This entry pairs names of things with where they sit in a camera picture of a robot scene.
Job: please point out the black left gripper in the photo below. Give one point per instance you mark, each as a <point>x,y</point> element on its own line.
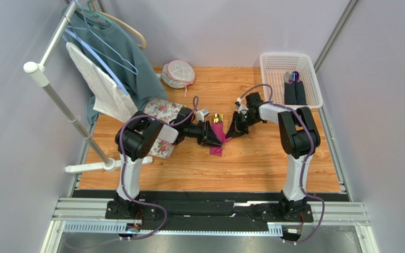
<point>208,137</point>

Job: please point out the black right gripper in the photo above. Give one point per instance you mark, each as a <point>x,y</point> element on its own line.
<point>240,123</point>

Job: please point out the magenta paper napkin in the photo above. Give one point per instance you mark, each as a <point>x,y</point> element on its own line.
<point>218,130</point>

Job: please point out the iridescent fork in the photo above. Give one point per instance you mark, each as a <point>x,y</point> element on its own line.
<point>220,118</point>

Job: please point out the iridescent gold spoon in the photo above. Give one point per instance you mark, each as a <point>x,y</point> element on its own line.
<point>215,118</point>

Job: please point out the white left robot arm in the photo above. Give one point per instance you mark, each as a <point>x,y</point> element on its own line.
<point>136,139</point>

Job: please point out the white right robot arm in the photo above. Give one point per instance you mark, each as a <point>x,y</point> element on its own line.
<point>299,139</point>

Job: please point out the dark rolled napkin bundle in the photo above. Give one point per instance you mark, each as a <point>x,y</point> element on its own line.
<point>294,91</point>

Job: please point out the floral cloth mat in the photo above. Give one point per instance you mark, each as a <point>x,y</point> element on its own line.
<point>165,111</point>

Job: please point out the white plastic basket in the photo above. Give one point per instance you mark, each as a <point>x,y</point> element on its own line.
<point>280,68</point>

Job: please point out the white mesh laundry pouch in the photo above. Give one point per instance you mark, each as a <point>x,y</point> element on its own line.
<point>178,74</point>

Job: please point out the white towel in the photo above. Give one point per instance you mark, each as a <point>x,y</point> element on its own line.
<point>109,99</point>

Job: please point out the teal t-shirt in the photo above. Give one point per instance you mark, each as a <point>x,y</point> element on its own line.
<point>114,67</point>

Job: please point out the wooden clothes hanger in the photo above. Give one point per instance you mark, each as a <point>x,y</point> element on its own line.
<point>98,8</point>

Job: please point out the blue clothes hanger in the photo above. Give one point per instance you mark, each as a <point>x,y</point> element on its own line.
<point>98,54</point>

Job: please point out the metal clothes rack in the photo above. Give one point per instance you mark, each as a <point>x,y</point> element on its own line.
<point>36,72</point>

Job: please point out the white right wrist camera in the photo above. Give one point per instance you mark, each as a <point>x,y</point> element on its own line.
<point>241,108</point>

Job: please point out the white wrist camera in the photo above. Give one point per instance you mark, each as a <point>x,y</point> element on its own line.
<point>201,114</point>
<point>241,108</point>

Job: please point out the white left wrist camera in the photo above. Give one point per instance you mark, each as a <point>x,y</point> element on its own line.
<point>201,114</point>

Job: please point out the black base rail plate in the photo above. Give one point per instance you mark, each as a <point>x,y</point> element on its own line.
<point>208,211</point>

